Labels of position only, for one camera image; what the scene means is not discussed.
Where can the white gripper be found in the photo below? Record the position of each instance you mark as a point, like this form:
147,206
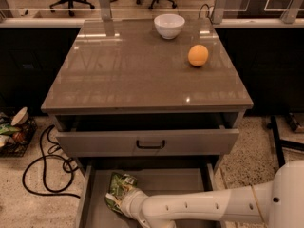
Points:
129,201

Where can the green jalapeno chip bag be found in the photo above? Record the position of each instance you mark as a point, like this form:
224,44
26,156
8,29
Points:
119,182

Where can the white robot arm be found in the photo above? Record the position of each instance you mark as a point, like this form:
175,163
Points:
278,203

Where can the grey middle drawer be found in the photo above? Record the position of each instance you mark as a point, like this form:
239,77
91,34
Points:
94,213

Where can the grey drawer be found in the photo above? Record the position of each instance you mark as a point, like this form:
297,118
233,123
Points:
94,213
182,142

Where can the grey cabinet with counter top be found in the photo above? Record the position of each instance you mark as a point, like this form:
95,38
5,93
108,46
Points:
122,76

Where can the grey upper drawer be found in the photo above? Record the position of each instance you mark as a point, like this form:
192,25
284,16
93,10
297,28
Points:
182,142

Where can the green snack bag in basket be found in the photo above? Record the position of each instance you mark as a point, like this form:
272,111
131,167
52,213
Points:
7,129

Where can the white bowl in basket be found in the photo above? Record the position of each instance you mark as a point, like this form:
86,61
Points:
20,117

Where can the orange fruit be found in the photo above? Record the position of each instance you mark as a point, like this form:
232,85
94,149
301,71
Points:
198,55

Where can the black stand leg with caster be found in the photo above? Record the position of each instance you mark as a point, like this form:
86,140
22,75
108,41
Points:
280,143

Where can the white ceramic bowl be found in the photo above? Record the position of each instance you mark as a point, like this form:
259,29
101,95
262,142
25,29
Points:
169,26

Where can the black office chair left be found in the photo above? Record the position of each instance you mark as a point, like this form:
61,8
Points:
70,5

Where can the black drawer handle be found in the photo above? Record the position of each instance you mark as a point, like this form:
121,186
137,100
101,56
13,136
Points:
141,145

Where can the black wire basket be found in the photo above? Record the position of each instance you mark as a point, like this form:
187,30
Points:
20,140

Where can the metal post left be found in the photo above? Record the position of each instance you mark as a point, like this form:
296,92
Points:
105,10

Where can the metal post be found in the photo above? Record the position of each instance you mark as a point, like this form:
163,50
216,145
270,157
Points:
290,13
105,10
218,11

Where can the metal post far right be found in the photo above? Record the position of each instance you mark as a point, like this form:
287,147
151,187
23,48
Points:
290,13

